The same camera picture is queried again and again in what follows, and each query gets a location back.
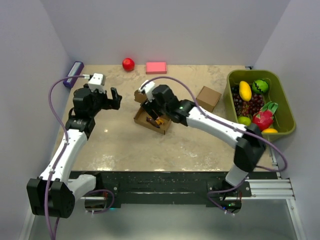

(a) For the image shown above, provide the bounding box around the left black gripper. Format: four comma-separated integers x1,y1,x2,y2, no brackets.
84,84,122,117

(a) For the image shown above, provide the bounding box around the small snack wrapper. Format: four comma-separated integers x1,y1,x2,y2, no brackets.
146,116,164,129

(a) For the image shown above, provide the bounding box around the large brown cardboard box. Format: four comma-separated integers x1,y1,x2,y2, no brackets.
133,88,172,136

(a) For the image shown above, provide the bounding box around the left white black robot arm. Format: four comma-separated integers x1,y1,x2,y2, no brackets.
26,85,122,219

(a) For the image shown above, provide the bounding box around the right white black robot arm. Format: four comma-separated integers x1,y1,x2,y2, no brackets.
138,82,266,197

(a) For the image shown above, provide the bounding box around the pink rectangular box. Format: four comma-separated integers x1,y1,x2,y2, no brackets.
145,62,167,75

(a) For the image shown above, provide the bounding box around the small folded cardboard box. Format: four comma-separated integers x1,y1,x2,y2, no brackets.
196,86,222,113

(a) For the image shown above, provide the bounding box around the purple blue box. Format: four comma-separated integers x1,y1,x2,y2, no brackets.
63,61,85,89

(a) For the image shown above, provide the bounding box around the red apple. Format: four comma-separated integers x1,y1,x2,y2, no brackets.
122,58,135,72

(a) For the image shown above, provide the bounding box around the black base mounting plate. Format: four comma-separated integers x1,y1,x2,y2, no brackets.
69,171,252,213

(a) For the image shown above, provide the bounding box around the yellow mango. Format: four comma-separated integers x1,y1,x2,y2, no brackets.
239,81,252,102

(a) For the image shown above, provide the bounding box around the purple grapes bunch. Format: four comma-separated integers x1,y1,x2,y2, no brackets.
231,86,265,118

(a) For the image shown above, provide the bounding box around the green round fruit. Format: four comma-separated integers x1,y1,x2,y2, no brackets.
251,79,269,94

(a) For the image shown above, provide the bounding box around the red dragon fruit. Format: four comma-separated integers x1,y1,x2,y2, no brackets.
252,101,279,132

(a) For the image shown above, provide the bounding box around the orange fruit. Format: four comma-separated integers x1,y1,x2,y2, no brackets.
262,128,278,134

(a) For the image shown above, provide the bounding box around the olive green plastic bin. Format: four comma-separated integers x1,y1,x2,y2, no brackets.
223,69,296,142

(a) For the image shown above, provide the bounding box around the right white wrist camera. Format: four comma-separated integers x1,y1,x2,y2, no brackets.
138,80,156,102

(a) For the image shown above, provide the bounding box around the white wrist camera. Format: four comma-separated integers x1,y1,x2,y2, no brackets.
82,73,106,94
138,80,156,102

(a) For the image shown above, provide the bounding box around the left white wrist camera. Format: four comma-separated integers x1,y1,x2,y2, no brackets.
82,73,106,94

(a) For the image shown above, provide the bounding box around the aluminium rail frame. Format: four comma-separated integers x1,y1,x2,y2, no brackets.
18,149,306,240

